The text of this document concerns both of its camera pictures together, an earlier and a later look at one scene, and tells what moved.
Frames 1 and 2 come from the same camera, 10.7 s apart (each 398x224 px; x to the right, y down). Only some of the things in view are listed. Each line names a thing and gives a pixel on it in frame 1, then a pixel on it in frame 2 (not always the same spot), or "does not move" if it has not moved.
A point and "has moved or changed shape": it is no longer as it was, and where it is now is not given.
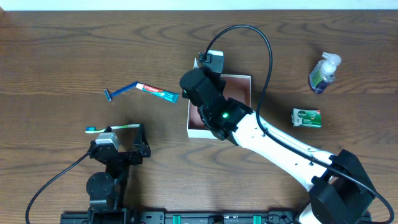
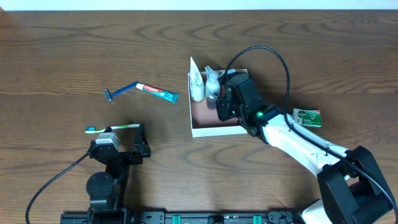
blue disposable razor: [109, 95] does not move
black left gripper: [123, 154] does not move
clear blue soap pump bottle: [323, 73] has moved or changed shape
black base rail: [184, 218] does not move
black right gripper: [195, 80] to [224, 107]
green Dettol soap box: [304, 117] does not move
